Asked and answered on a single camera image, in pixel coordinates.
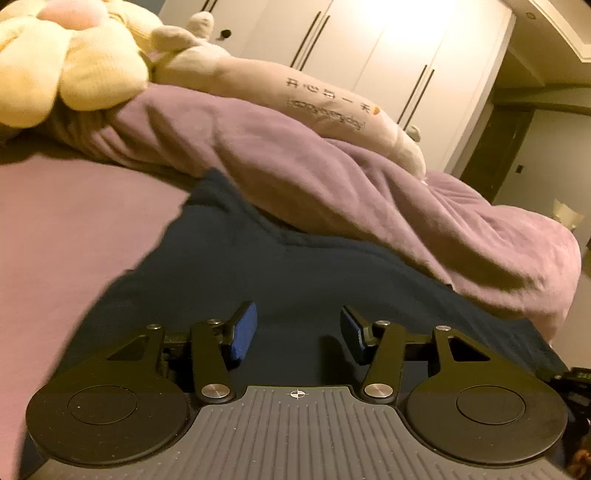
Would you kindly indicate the dark door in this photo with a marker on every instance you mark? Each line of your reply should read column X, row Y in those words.
column 496, row 157

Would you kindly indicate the white wrapped bouquet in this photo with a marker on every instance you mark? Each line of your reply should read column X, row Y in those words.
column 568, row 214

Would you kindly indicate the cream flower plush pillow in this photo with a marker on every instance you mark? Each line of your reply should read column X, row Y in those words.
column 69, row 60

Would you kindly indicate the long white plush pillow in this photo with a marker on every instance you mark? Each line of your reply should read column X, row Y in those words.
column 286, row 92

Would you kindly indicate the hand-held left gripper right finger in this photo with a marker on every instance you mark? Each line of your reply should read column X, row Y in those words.
column 353, row 334

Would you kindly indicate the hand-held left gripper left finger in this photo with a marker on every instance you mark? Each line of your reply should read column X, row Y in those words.
column 244, row 333

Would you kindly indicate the purple duvet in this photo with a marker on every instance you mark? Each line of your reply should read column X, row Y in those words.
column 351, row 203

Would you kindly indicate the dark navy zip jacket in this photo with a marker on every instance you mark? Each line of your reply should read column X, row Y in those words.
column 295, row 277

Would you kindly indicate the white wardrobe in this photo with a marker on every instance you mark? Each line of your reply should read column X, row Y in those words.
column 369, row 55

